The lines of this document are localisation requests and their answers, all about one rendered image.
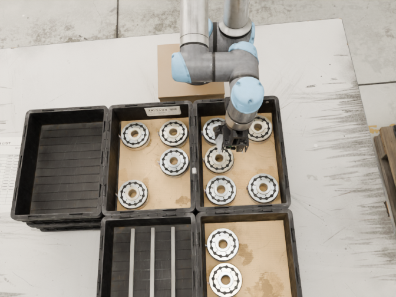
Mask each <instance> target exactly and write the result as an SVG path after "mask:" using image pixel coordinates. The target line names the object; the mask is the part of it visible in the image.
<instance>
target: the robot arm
mask: <svg viewBox="0 0 396 297"><path fill-rule="evenodd" d="M249 5H250V0H224V8H223V15H222V16H221V18H220V19H219V22H212V21H211V20H210V19H209V0H180V52H175V53H173V54H172V56H171V73H172V77H173V79H174V80H175V81H176V82H181V83H193V82H229V87H230V97H225V111H226V115H225V121H223V122H221V125H218V126H217V127H216V128H215V130H214V135H215V142H216V145H217V150H218V153H219V154H220V152H221V149H222V152H223V150H224V148H225V150H226V149H231V150H236V152H242V153H243V149H244V148H245V152H246V151H247V149H248V147H249V138H248V134H249V128H250V126H251V125H252V123H253V121H254V119H255V116H257V112H258V109H259V108H260V106H261V105H262V102H263V97H264V93H265V91H264V87H263V85H262V84H261V83H260V81H259V60H258V53H257V49H256V47H255V46H254V45H253V44H254V39H255V24H254V22H252V21H251V19H250V18H249V16H248V15H249ZM246 146H247V147H246Z"/></svg>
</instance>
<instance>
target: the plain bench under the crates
mask: <svg viewBox="0 0 396 297"><path fill-rule="evenodd" d="M179 43H180V33H179V32H175V33H168V34H156V35H143V36H136V37H123V38H110V39H98V40H91V41H78V42H65V43H58V44H45V45H33V46H26V47H13V48H0V137H22V133H23V129H24V121H25V114H26V112H27V111H28V110H35V109H46V108H65V107H86V106H97V105H105V106H106V107H107V108H109V107H110V106H111V105H116V104H137V103H156V102H160V100H159V99H158V66H157V45H163V44H179ZM253 45H254V46H255V47H256V49H257V53H258V60H259V81H260V83H261V84H262V85H263V87H264V91H265V93H264V96H269V95H274V96H277V97H278V99H279V105H280V114H281V120H282V129H283V139H284V144H285V154H286V164H287V169H288V179H289V188H290V194H291V205H290V207H289V208H288V209H290V210H291V211H292V213H293V222H294V228H295V237H296V247H297V252H298V262H299V271H300V277H301V286H302V296H303V297H396V237H395V233H394V228H393V225H392V221H391V216H390V212H389V209H388V204H387V200H386V197H385V192H384V188H383V185H382V180H381V175H380V171H379V168H378V163H377V159H376V156H375V151H374V146H373V143H372V139H371V135H370V132H369V127H368V123H367V118H366V115H365V110H364V106H363V103H362V98H361V94H360V91H359V86H358V81H357V77H356V74H355V70H354V65H353V62H352V57H351V53H350V50H349V45H348V41H347V36H346V33H345V28H344V24H343V21H342V19H341V18H331V19H318V20H311V21H298V22H286V23H278V24H266V25H255V39H254V44H253ZM10 214H11V212H2V213H0V297H96V294H97V276H98V258H99V248H100V230H76V231H61V232H42V231H40V229H37V228H31V227H29V226H27V224H26V222H25V223H24V222H18V221H16V220H13V219H11V216H10Z"/></svg>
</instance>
